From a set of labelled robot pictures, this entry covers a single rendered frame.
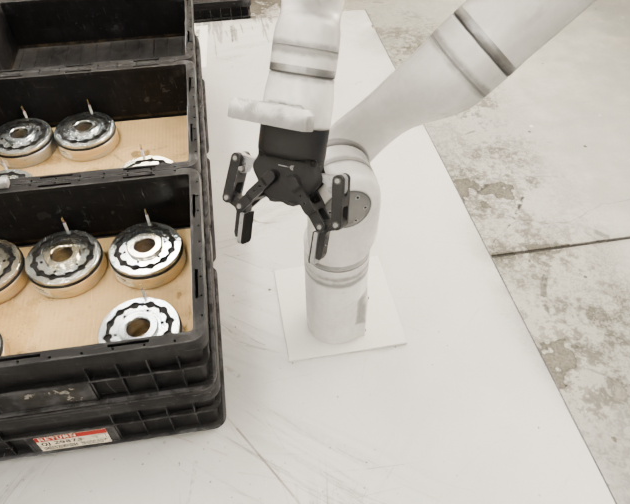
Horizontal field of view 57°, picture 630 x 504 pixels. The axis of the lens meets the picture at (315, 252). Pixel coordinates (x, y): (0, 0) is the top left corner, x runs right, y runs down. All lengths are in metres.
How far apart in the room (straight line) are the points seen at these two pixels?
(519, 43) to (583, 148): 1.98
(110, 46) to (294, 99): 0.85
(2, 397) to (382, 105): 0.55
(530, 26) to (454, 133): 1.90
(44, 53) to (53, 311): 0.72
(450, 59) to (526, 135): 1.97
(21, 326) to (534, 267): 1.61
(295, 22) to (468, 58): 0.18
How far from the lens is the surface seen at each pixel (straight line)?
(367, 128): 0.72
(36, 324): 0.86
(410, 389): 0.89
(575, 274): 2.09
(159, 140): 1.09
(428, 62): 0.66
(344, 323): 0.87
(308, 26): 0.61
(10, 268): 0.90
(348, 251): 0.75
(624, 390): 1.88
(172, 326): 0.76
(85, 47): 1.43
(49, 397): 0.77
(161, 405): 0.77
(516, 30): 0.65
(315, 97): 0.61
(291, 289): 0.98
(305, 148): 0.61
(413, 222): 1.10
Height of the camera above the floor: 1.47
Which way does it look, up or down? 48 degrees down
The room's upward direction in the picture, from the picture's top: straight up
